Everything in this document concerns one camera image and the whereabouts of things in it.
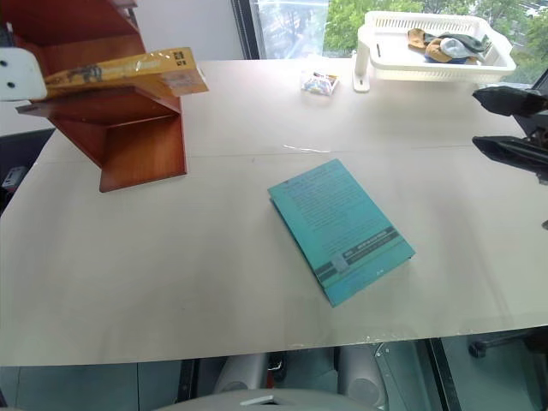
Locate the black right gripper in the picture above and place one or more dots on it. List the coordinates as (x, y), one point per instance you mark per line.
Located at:
(537, 126)

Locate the yellow paperback book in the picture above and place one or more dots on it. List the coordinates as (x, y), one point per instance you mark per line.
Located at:
(128, 68)

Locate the teal hardcover book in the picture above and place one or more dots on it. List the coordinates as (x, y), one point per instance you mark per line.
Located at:
(342, 227)

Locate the reddish brown wooden bookshelf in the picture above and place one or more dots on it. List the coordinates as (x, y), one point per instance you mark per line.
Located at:
(141, 145)

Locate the socks in basket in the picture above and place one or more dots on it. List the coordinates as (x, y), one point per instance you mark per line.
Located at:
(468, 41)

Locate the light blue sock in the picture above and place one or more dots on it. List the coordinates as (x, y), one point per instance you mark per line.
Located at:
(456, 47)

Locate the white plastic slotted basket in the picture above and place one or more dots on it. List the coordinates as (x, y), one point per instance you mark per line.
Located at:
(428, 68)

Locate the orange brown sock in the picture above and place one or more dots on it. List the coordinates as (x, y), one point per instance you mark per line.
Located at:
(436, 50)

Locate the small bag of colourful items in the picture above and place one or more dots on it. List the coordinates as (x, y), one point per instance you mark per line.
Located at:
(319, 82)

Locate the black office chair base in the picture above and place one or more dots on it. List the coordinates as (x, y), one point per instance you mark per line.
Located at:
(505, 342)

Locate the silver rounded robot leg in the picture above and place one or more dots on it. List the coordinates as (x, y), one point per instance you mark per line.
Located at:
(361, 377)
(240, 372)

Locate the grey robot torso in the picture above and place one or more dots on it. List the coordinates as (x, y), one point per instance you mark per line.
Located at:
(274, 400)

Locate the dark grey device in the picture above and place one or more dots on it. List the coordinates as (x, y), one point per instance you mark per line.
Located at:
(13, 177)

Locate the black table frame leg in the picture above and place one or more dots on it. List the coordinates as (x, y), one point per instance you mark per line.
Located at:
(441, 377)

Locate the black window frame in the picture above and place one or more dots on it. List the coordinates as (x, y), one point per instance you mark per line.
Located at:
(245, 27)

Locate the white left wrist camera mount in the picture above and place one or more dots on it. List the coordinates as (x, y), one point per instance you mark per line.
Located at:
(19, 75)

